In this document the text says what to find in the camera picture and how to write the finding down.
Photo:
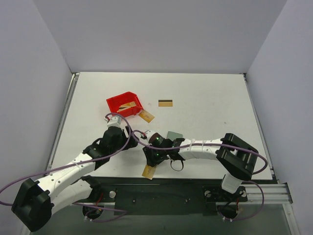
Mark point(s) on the gold card with magnetic stripe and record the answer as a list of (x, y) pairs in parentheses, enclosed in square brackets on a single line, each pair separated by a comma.
[(165, 103)]

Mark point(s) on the red plastic bin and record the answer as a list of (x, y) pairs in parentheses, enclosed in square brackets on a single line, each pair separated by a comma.
[(114, 103)]

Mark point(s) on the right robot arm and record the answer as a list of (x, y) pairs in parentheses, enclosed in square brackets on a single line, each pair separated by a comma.
[(236, 156)]

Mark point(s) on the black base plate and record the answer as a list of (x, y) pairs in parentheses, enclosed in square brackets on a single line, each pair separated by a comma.
[(141, 196)]

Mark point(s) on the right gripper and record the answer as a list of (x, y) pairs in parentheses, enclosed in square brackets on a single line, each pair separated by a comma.
[(149, 155)]

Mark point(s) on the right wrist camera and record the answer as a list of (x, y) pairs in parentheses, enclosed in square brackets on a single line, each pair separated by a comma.
[(147, 134)]

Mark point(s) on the aluminium frame rail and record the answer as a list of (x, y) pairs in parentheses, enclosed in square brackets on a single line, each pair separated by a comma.
[(82, 190)]

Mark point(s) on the gold card inside bin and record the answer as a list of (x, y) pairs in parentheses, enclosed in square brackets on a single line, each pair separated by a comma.
[(126, 106)]

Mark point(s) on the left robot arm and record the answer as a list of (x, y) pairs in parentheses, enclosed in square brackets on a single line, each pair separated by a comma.
[(33, 204)]

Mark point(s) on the gold vip card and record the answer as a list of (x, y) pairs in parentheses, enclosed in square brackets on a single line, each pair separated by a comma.
[(146, 116), (149, 172)]

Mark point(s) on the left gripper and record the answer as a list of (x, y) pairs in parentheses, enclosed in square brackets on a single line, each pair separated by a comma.
[(130, 141)]

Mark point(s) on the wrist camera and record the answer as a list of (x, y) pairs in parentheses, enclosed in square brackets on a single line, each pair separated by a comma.
[(114, 121), (147, 134)]

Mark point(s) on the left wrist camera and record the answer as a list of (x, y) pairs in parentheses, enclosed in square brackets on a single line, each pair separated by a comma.
[(114, 121)]

